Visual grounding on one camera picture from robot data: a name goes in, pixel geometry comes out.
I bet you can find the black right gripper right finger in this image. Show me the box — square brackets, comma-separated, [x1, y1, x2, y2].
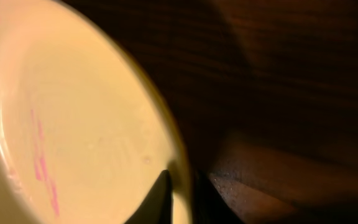
[193, 170, 244, 224]

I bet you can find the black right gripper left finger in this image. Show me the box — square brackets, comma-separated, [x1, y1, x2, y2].
[125, 170, 173, 224]

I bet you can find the yellow plate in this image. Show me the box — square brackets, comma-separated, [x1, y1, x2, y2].
[0, 1, 193, 223]

